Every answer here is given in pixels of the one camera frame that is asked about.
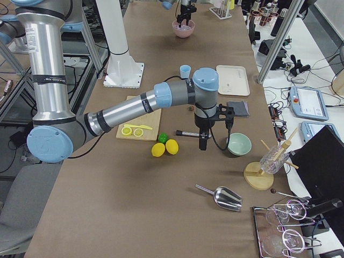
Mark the aluminium frame post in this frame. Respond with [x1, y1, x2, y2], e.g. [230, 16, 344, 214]
[257, 0, 304, 84]

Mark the light green bowl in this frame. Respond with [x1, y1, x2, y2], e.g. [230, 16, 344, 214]
[228, 133, 252, 156]

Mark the white wire cup rack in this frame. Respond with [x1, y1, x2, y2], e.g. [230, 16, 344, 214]
[209, 0, 232, 20]

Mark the wire glass holder tray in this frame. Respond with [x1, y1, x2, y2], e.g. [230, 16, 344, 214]
[252, 198, 322, 257]

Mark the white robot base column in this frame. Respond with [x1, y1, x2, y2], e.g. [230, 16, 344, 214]
[96, 0, 145, 89]

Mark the steel ice scoop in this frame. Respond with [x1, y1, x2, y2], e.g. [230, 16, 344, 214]
[195, 184, 242, 212]

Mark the lemon half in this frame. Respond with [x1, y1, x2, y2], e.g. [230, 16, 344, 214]
[121, 126, 132, 137]
[133, 128, 144, 138]

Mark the grey folded cloth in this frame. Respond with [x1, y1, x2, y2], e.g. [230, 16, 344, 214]
[227, 101, 249, 117]

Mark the black monitor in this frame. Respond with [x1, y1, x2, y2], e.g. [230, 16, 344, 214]
[290, 126, 343, 201]

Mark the pink bowl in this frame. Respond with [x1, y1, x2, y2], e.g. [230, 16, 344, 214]
[172, 19, 195, 38]

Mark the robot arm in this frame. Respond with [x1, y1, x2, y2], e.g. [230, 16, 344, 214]
[15, 1, 220, 163]
[160, 0, 197, 27]

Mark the clear patterned glass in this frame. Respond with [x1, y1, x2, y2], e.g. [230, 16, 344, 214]
[260, 146, 289, 174]

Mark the lower lemon half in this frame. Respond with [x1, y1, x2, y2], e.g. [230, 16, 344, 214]
[133, 128, 144, 138]

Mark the yellow plastic knife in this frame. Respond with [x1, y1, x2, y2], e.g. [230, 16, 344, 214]
[124, 124, 153, 130]

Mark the upper whole yellow lemon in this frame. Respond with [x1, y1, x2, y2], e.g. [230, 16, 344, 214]
[165, 139, 179, 155]

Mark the pink plastic cup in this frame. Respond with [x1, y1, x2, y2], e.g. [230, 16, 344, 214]
[213, 0, 226, 8]

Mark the lower whole yellow lemon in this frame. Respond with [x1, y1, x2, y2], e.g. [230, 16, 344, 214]
[151, 142, 166, 157]

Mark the upper lemon half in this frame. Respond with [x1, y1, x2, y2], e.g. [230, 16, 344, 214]
[121, 126, 132, 137]

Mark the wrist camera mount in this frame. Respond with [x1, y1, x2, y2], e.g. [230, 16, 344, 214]
[214, 104, 235, 130]

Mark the whole yellow lemon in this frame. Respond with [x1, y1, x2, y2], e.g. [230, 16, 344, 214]
[165, 139, 179, 155]
[151, 142, 166, 157]

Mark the yellow plastic cup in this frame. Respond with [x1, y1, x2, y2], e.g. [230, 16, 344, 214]
[227, 0, 235, 10]

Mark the wooden glass stand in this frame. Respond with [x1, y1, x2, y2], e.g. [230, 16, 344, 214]
[244, 128, 299, 190]

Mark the cream serving tray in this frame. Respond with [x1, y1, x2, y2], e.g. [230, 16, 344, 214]
[216, 65, 250, 96]

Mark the light blue plastic cup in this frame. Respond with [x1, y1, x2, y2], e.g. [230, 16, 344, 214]
[180, 64, 191, 79]

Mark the pile of clear ice cubes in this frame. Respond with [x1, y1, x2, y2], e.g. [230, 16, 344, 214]
[174, 23, 191, 31]

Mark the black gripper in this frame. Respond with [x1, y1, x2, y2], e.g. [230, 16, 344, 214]
[176, 4, 196, 26]
[194, 103, 217, 151]

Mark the green lime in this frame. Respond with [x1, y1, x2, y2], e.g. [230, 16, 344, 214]
[158, 133, 169, 144]

